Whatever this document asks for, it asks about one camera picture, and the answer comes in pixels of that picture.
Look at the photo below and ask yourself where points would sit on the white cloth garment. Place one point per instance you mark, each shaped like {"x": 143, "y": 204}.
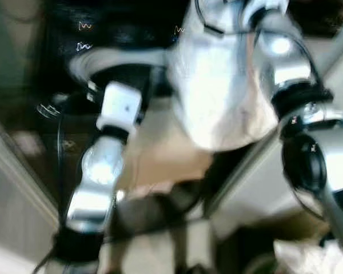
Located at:
{"x": 217, "y": 85}

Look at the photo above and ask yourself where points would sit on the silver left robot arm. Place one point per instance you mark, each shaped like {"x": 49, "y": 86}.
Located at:
{"x": 100, "y": 171}

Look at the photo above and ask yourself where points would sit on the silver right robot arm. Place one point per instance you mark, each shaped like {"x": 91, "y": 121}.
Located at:
{"x": 326, "y": 154}

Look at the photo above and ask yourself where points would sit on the black washing machine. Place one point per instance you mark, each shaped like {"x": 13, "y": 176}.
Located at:
{"x": 114, "y": 28}

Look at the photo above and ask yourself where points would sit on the crumpled white laundry piece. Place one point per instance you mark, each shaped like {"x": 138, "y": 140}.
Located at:
{"x": 303, "y": 260}

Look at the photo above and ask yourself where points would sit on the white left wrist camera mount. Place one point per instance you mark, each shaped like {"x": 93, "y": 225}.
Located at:
{"x": 120, "y": 105}

